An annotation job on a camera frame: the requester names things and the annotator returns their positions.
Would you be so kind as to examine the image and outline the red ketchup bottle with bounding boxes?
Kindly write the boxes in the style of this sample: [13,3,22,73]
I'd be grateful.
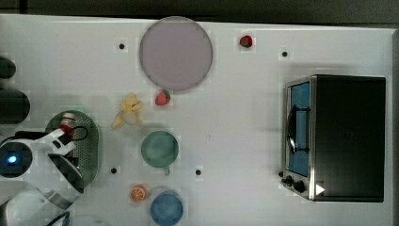
[60,112,76,138]

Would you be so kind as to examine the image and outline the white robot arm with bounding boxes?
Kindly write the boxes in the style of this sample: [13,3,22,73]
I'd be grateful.
[1,129,84,226]

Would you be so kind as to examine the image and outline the green oval strainer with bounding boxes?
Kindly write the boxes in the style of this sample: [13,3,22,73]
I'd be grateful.
[44,109,103,189]

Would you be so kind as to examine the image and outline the strawberry toy near plate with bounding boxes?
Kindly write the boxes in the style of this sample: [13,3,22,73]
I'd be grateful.
[155,90,170,105]

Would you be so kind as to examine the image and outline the green metal pot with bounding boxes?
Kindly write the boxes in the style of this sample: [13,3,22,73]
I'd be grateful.
[140,131,180,176]

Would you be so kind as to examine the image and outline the grey round plate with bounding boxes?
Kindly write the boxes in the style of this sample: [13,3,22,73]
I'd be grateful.
[139,16,213,91]

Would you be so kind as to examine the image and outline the peeled banana toy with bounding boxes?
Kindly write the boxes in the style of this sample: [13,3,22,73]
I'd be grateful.
[112,94,143,129]

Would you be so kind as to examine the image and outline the strawberry toy far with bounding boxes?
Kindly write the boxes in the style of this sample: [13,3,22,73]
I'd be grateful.
[239,35,253,48]

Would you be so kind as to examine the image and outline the orange slice toy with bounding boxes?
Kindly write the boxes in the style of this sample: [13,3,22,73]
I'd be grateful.
[130,185,148,202]

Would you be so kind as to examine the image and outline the blue bowl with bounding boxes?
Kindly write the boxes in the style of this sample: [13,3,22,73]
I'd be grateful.
[150,190,184,226]

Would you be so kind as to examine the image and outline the black toaster oven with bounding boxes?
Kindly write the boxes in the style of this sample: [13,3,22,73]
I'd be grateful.
[279,74,386,202]

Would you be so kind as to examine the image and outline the lower black cylinder post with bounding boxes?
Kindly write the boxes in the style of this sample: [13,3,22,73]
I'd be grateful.
[0,89,30,124]

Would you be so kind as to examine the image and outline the black cylinder post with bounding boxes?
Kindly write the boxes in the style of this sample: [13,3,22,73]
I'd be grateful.
[0,89,30,124]
[0,56,16,79]

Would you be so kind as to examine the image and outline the upper black cylinder post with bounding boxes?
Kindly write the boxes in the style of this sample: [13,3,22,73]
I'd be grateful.
[0,56,16,79]

